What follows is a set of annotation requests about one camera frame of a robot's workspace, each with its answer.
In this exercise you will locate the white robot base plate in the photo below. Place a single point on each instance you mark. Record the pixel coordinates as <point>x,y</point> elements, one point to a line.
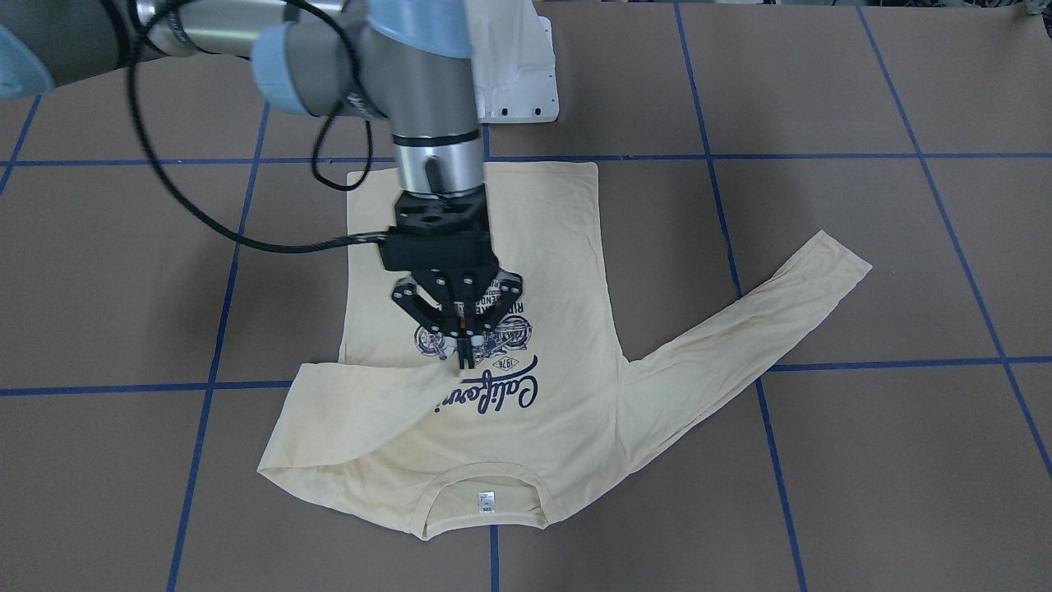
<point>514,70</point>

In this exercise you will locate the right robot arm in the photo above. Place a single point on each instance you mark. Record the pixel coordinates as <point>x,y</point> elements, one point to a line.
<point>407,63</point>

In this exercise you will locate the beige long-sleeve graphic shirt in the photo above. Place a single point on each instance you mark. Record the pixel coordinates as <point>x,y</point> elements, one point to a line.
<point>554,415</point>

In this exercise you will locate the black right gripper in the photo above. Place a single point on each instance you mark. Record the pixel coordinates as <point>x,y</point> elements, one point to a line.
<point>413,294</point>

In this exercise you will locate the brown paper table cover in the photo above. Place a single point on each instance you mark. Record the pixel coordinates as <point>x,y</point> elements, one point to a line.
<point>904,446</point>

